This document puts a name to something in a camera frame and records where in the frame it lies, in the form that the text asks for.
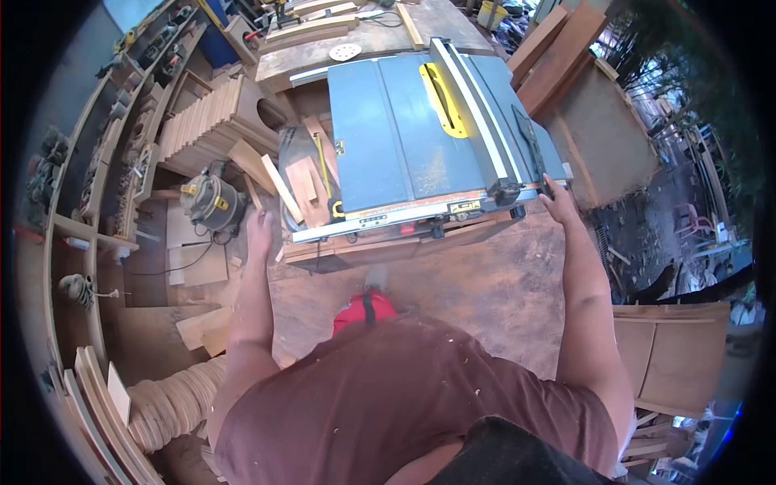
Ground person's right hand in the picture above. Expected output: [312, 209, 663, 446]
[538, 173, 583, 230]

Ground person's left hand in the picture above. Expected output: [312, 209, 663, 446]
[245, 209, 276, 263]

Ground pale wooden stick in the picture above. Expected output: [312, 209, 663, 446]
[261, 154, 304, 224]

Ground grey shop vacuum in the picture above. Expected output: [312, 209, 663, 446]
[179, 162, 247, 235]

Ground small reddish wooden block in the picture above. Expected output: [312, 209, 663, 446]
[284, 159, 323, 208]

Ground flat wooden offcut board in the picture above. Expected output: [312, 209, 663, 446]
[227, 138, 280, 196]

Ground large plywood crate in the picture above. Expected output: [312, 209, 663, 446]
[538, 57, 660, 211]

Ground yellow tape measure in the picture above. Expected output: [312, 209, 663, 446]
[314, 133, 347, 220]

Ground white and black rip fence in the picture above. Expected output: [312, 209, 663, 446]
[428, 37, 523, 207]

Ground stack of stepped wooden parts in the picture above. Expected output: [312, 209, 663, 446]
[157, 74, 287, 178]

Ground light plywood piece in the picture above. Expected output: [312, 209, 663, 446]
[176, 306, 235, 358]

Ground stack of reddish wooden planks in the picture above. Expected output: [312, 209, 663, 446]
[506, 2, 609, 117]

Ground person's legs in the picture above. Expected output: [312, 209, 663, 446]
[331, 264, 399, 338]

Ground pink plastic chair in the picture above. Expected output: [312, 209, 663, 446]
[672, 202, 717, 241]

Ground blue table saw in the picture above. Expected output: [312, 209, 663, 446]
[285, 36, 574, 245]

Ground yellow bucket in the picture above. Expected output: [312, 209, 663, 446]
[477, 0, 509, 32]

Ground blue barrel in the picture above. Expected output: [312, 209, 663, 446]
[195, 0, 245, 69]

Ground grey power tool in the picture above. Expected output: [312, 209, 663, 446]
[58, 273, 96, 311]

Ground pile of round wooden discs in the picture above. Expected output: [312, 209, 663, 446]
[126, 354, 229, 455]

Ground long pale wooden strip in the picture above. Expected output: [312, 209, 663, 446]
[396, 2, 425, 52]

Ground brown wooden cabinet panels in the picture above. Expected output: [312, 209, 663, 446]
[612, 302, 732, 420]

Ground person's body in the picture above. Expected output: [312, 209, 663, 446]
[209, 310, 635, 485]

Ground stack of leaning plywood boards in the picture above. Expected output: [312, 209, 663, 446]
[62, 345, 166, 485]

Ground long wooden wall shelf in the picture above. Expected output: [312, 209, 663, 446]
[17, 0, 210, 389]

